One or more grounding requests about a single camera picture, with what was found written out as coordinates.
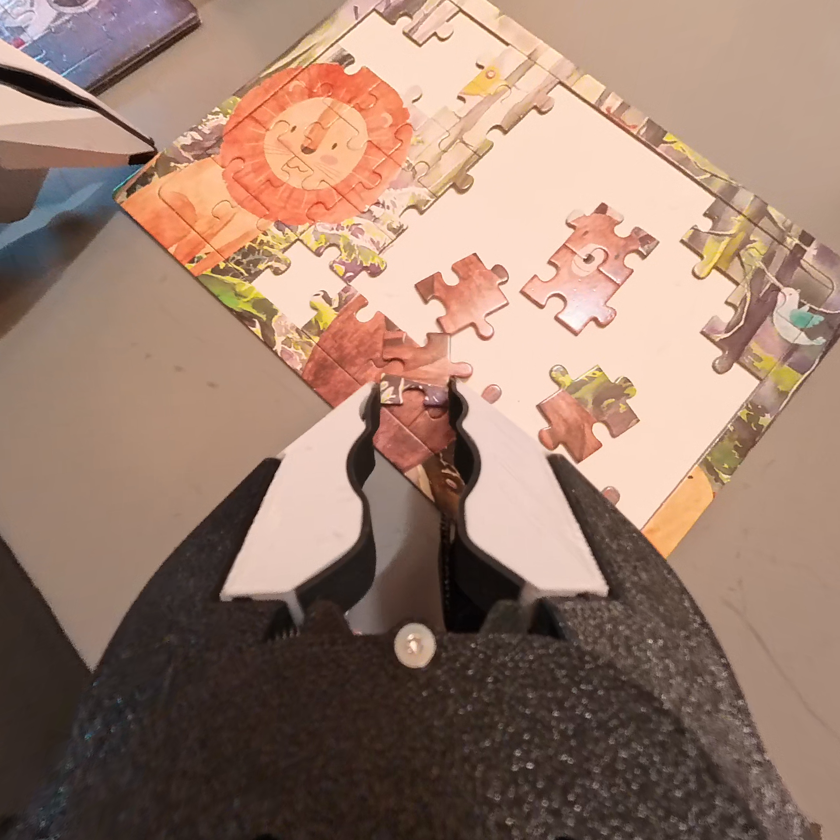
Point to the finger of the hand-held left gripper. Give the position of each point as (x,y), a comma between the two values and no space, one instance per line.
(52,134)
(26,60)

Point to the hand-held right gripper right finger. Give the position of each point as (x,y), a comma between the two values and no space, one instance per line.
(525,518)

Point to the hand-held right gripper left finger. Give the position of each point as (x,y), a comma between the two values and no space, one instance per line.
(302,518)

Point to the brown green puzzle piece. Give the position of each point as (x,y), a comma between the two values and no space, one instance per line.
(577,413)

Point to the small purple puzzle piece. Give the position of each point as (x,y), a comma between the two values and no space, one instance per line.
(400,388)

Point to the plain brown puzzle piece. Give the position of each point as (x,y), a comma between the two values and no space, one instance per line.
(466,295)

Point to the assembled orange lion pieces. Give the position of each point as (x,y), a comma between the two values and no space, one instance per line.
(315,138)

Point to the jigsaw puzzle frame board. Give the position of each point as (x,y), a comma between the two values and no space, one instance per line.
(590,164)

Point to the space themed puzzle board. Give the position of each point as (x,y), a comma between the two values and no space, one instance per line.
(105,33)

